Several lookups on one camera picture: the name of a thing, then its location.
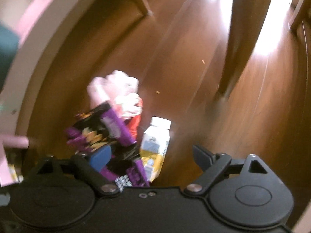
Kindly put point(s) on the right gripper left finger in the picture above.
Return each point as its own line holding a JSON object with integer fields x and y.
{"x": 89, "y": 168}

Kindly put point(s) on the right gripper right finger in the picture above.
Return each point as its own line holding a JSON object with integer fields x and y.
{"x": 213, "y": 167}

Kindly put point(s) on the pink plastic bag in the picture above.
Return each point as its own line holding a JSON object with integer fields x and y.
{"x": 119, "y": 90}

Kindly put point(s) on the orange red snack bag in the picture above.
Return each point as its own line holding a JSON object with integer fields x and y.
{"x": 133, "y": 123}

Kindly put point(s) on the dark wooden chair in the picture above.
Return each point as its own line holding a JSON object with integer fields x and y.
{"x": 247, "y": 20}

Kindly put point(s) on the small white yellow bottle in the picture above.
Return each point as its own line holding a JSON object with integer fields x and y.
{"x": 154, "y": 146}

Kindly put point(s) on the purple Lay's chips bag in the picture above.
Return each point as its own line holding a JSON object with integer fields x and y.
{"x": 102, "y": 126}

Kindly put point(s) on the pink and cream desk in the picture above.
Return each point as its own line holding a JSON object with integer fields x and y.
{"x": 37, "y": 100}

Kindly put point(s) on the dark teal trash bin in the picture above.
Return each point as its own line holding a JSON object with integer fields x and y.
{"x": 8, "y": 48}

